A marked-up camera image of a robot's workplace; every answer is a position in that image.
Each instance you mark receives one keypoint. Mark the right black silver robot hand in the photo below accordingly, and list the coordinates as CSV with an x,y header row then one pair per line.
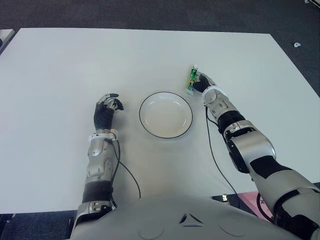
x,y
203,82

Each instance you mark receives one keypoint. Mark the grey robot torso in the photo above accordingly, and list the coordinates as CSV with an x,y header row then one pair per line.
x,y
187,220

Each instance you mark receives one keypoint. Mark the small white floor object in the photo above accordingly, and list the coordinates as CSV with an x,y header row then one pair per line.
x,y
296,45

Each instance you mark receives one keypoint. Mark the white plate with black rim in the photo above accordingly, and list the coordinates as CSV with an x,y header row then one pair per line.
x,y
165,116

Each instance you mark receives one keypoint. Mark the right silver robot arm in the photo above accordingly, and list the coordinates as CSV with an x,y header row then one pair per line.
x,y
252,147

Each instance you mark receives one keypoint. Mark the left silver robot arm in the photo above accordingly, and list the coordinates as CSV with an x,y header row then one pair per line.
x,y
98,160

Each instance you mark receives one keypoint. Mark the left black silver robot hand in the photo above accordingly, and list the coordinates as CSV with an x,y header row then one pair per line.
x,y
102,118

